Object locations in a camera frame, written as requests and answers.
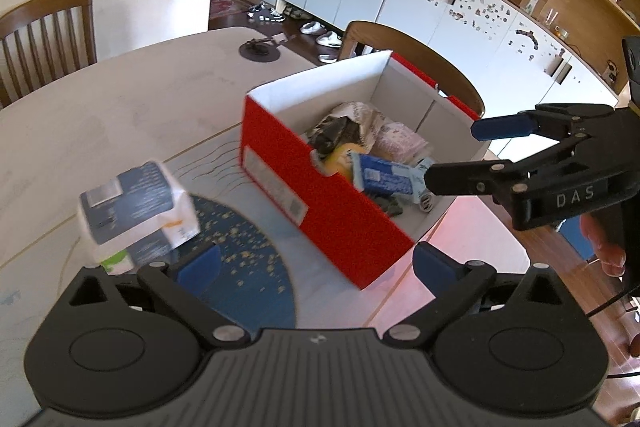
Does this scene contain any black snack packet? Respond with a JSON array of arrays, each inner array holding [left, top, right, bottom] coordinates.
[[306, 117, 362, 156]]

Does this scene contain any yellow round packet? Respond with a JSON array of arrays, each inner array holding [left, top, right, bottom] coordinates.
[[324, 145, 362, 180]]

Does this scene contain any white blue tissue pack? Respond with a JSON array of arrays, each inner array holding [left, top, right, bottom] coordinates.
[[77, 161, 202, 275]]

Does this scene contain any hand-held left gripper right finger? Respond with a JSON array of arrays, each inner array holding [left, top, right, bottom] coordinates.
[[384, 242, 576, 350]]

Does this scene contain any black cable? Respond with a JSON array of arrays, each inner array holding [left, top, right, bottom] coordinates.
[[585, 279, 640, 321]]

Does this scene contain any wooden slat-back chair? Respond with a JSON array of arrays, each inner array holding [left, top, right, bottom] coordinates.
[[0, 0, 97, 110]]

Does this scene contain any white marble desktop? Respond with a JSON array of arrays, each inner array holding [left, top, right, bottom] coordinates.
[[0, 26, 532, 427]]

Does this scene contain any black phone stand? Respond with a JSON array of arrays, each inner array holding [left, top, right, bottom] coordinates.
[[239, 34, 301, 64]]

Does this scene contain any cluster of small cabinet stickers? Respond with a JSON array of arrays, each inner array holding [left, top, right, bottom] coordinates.
[[397, 0, 568, 74]]

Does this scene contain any silver snack packet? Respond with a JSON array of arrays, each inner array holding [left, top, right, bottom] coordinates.
[[312, 102, 397, 142]]

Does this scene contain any person's right hand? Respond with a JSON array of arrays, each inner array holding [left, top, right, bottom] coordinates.
[[580, 212, 628, 278]]

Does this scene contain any pink snack packet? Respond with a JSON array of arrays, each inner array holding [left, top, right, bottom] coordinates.
[[372, 123, 432, 166]]

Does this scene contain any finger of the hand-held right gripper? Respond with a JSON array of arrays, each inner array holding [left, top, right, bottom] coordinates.
[[424, 134, 592, 196], [471, 103, 615, 142]]

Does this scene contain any wooden curved-back chair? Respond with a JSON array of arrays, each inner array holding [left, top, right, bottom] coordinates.
[[345, 21, 486, 118]]

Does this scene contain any blue snack packet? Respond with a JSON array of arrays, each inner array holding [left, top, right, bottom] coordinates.
[[350, 152, 437, 198]]

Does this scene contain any patterned floor rug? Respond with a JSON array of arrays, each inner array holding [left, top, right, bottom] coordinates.
[[209, 0, 251, 20]]

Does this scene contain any red cardboard box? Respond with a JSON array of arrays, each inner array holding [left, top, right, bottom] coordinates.
[[239, 50, 493, 291]]

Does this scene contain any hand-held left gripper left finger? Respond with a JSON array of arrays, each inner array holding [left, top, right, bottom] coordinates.
[[55, 242, 251, 350]]

